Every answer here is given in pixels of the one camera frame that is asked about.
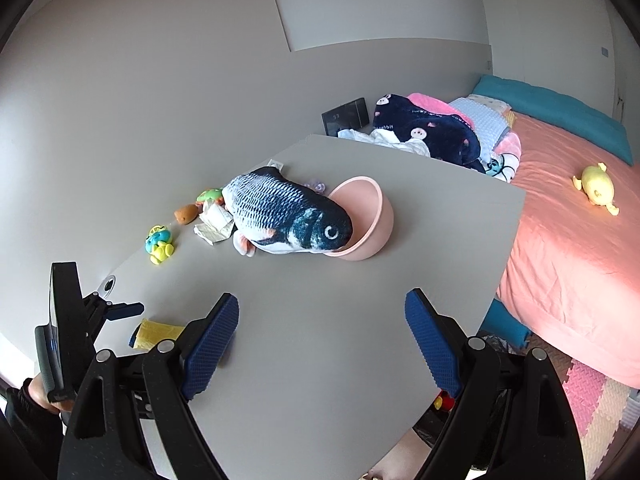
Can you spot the orange toy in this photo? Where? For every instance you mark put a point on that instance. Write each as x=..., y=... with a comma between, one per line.
x=185, y=214

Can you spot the yellow plush toy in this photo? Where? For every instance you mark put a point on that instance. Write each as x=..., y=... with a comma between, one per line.
x=597, y=187

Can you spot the person's left hand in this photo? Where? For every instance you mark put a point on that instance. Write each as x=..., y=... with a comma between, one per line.
x=37, y=392

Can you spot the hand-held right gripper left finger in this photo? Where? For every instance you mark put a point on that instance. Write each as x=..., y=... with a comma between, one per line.
x=207, y=345

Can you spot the small purple toy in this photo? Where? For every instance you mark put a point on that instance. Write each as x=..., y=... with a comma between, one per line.
x=316, y=187

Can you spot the pastel foam floor mat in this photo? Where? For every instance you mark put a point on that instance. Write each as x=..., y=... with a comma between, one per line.
x=600, y=410

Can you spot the green toy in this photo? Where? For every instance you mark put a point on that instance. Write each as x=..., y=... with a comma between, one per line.
x=210, y=195

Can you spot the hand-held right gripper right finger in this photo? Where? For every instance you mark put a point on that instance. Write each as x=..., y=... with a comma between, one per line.
x=432, y=342

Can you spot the small white packet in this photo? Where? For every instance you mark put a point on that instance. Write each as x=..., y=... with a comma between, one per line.
x=275, y=164

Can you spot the pink bowl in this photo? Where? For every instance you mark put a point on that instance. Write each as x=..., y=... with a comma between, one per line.
x=375, y=230

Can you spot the pink and white printed cloth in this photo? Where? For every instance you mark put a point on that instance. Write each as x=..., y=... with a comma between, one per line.
x=507, y=155

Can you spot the teal foam block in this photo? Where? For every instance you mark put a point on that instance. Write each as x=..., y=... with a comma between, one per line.
x=505, y=322

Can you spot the pink blanket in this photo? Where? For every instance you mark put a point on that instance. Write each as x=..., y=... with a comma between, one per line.
x=435, y=104

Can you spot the pink bed sheet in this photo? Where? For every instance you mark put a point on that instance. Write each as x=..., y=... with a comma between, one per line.
x=565, y=270

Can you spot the yellow and blue toy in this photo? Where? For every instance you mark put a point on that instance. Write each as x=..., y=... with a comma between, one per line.
x=159, y=247

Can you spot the light blue textured cloth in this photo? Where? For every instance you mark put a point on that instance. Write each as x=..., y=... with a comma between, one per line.
x=482, y=117

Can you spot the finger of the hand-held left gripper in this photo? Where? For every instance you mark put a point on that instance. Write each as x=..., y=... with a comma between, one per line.
x=125, y=311
x=134, y=337

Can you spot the yellow cloth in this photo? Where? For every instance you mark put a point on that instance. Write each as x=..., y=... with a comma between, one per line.
x=160, y=332

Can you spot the crumpled white paper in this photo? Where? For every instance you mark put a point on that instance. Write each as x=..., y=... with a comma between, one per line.
x=216, y=214
x=212, y=234

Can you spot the person's left forearm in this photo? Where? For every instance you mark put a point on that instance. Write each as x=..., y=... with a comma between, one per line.
x=30, y=435

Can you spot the navy printed blanket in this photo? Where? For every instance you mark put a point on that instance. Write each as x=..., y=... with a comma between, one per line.
x=440, y=135

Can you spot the blue fish plush toy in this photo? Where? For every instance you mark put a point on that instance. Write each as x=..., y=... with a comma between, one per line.
x=280, y=205

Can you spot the teal pillow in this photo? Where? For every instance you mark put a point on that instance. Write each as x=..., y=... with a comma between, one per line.
x=550, y=105

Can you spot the red and yellow toy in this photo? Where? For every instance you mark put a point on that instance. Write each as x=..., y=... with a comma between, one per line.
x=444, y=402

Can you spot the black box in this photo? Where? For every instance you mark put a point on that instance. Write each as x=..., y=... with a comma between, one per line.
x=347, y=115

